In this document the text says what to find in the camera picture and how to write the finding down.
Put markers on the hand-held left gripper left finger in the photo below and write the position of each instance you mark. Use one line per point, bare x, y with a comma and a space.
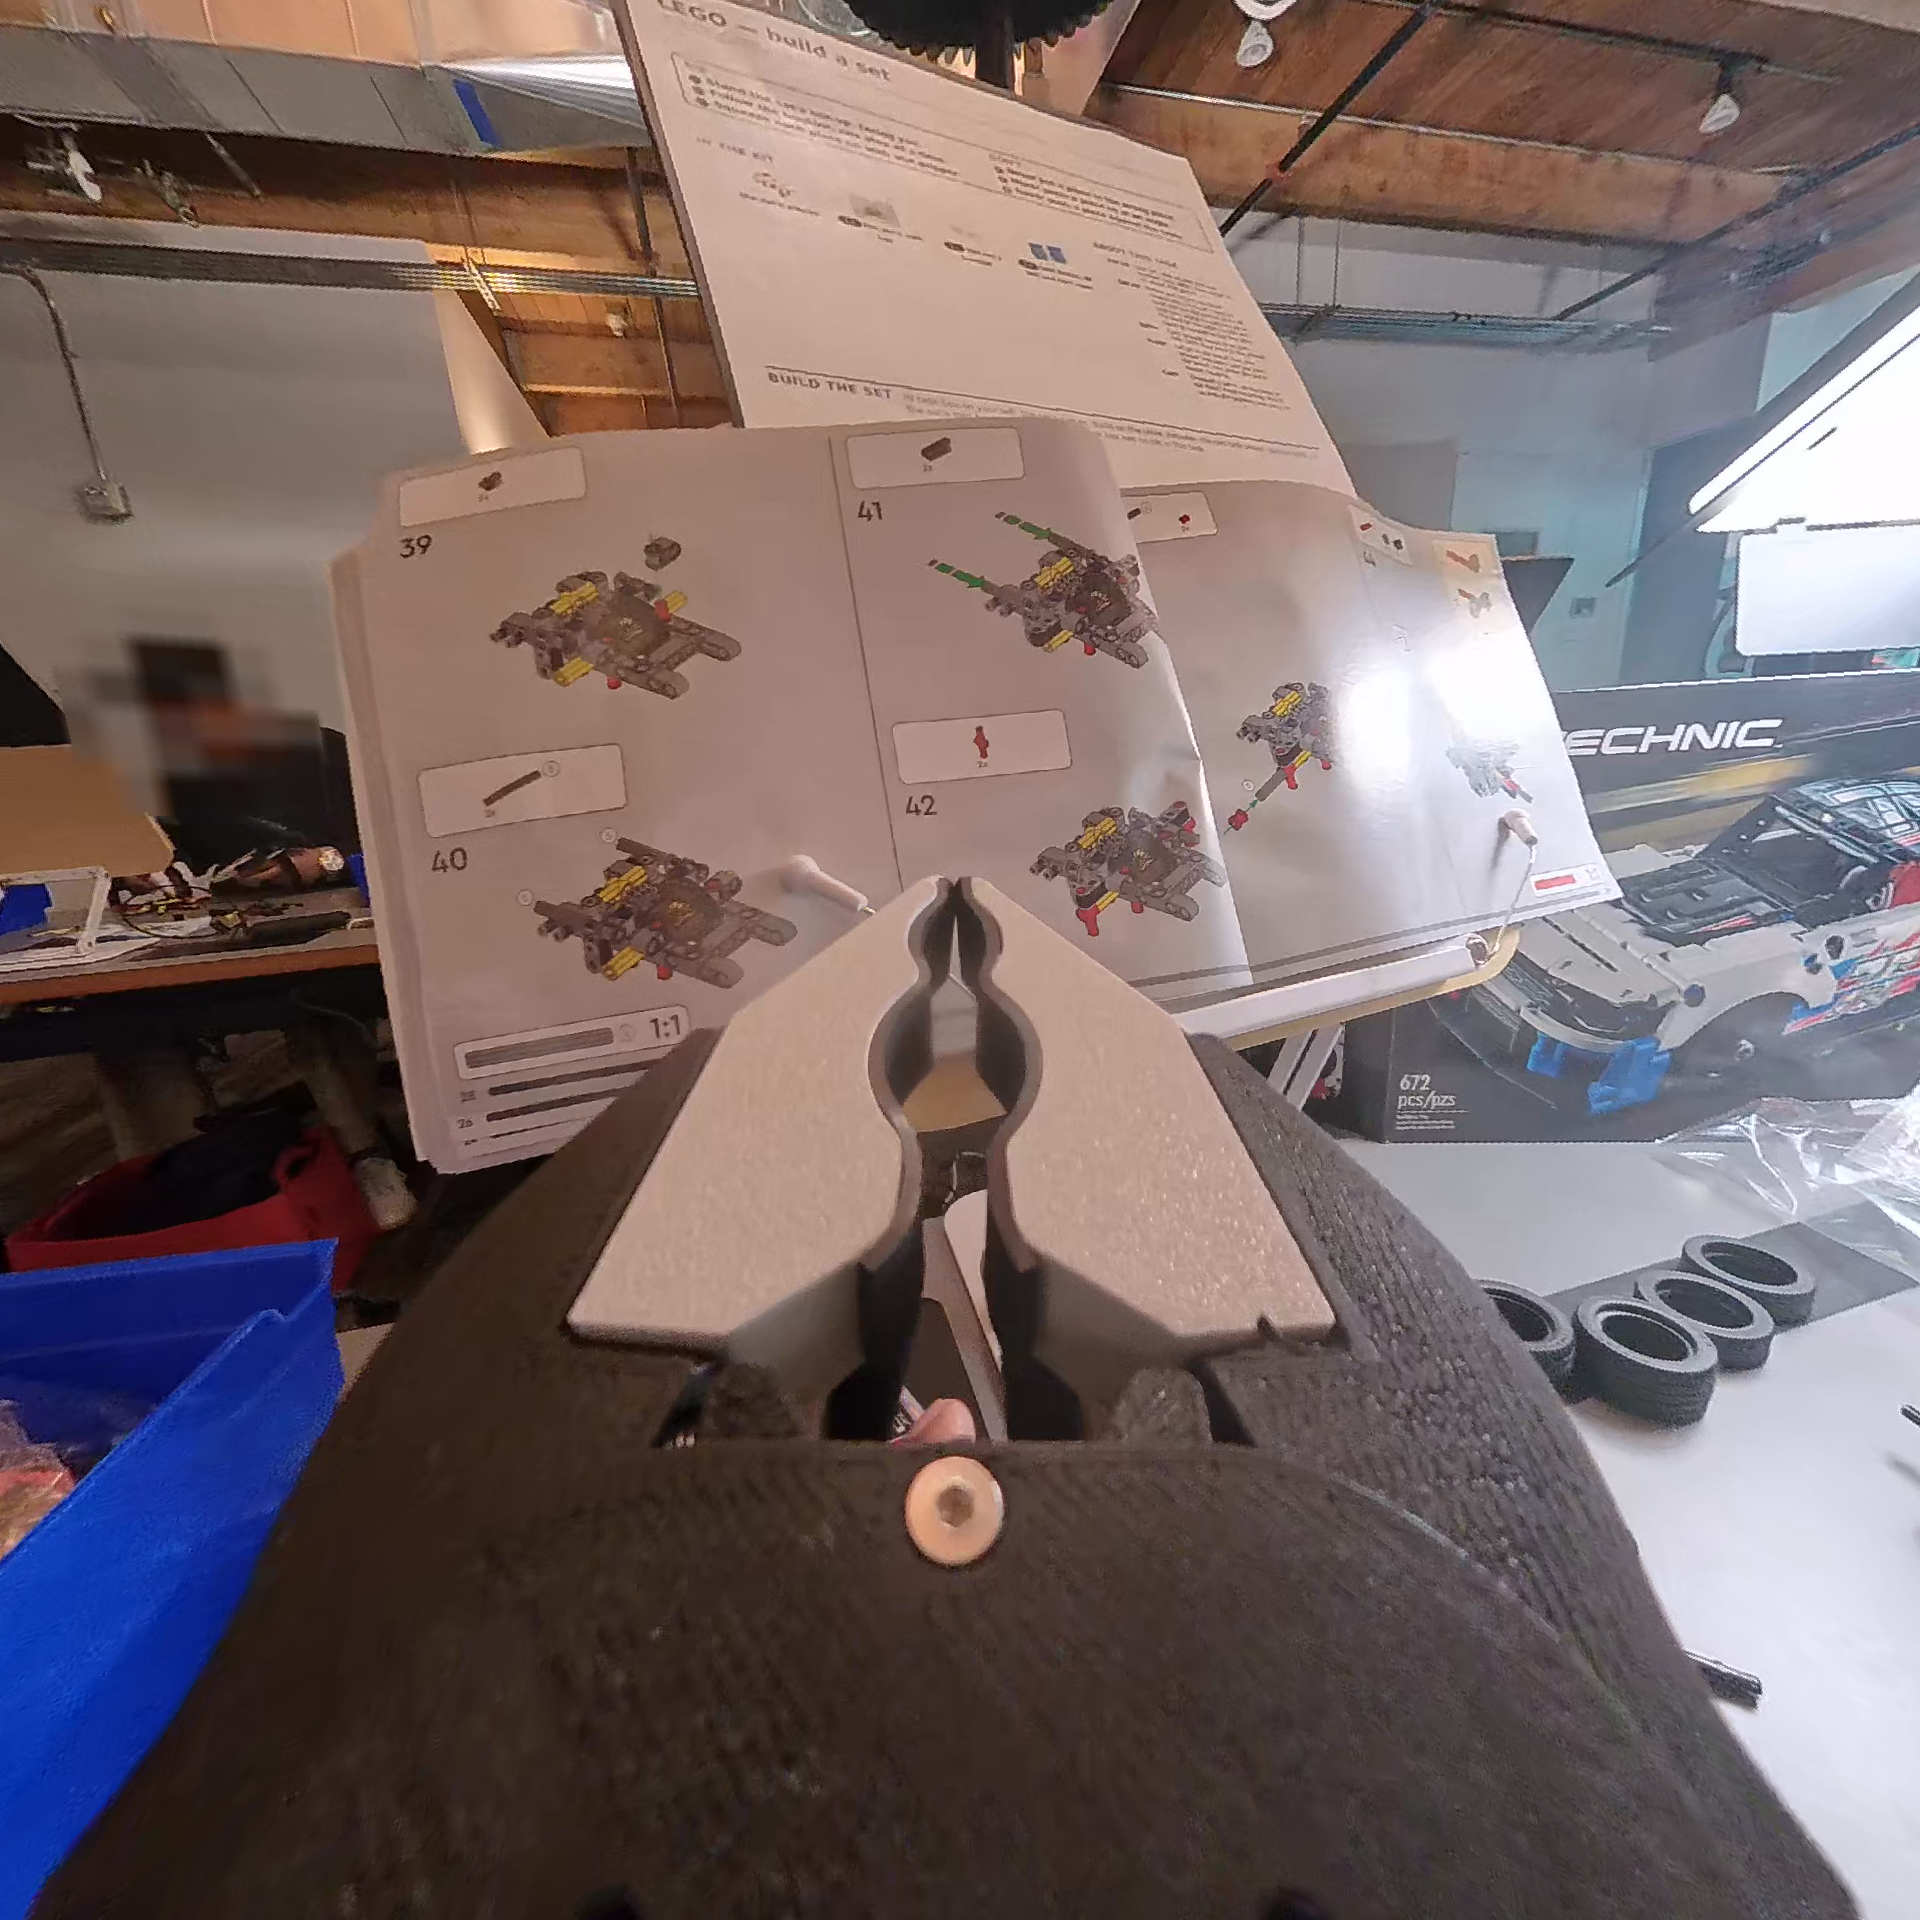
719, 1200

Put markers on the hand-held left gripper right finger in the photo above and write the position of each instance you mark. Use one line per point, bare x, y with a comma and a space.
1170, 1200

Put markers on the open lego instruction manual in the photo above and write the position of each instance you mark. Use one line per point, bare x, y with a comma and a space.
676, 676

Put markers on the lego set box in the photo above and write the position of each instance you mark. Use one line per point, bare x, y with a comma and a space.
1724, 900

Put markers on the clear bags of lego parts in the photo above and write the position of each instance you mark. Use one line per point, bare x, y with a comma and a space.
45, 1469

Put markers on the person's left hand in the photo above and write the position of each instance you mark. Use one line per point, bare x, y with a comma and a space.
942, 1426

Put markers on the wooden work table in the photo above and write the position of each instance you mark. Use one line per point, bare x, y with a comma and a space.
182, 967

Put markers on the blue plastic bin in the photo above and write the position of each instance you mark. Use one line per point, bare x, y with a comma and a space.
182, 1500

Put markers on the clear plastic bag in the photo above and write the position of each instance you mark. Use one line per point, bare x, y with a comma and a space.
1815, 1172

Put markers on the red plastic object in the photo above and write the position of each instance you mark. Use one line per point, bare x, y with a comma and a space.
76, 1239

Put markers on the white light panel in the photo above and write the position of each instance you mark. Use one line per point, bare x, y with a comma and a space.
1830, 587

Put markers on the printed white task sheet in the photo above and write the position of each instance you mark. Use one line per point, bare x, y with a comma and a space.
932, 225

